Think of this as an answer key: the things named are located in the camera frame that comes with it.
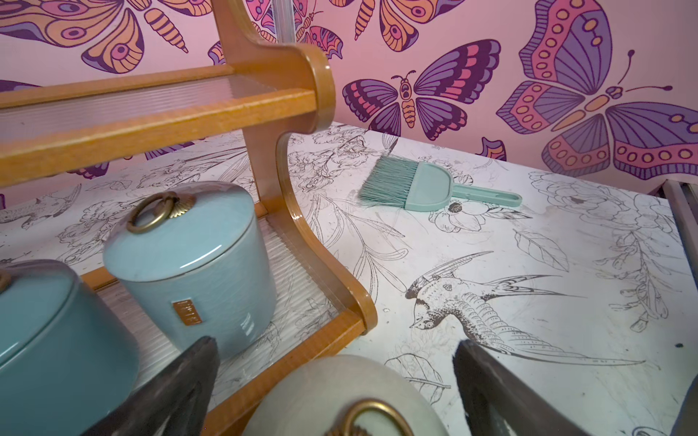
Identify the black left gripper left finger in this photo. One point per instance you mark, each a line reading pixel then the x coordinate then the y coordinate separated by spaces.
pixel 174 402

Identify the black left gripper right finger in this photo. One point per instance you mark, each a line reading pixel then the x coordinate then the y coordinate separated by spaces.
pixel 497 402

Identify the pale grey-green tea canister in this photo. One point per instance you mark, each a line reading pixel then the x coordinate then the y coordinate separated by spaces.
pixel 344 394

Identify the teal bottom-shelf tea canister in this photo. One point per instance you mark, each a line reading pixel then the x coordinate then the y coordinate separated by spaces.
pixel 67 361

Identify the mint green hand brush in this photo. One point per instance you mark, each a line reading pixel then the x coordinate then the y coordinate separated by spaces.
pixel 423 187

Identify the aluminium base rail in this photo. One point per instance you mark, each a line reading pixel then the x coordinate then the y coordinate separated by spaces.
pixel 682 198

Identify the aluminium frame post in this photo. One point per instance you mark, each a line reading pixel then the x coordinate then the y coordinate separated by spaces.
pixel 283 11

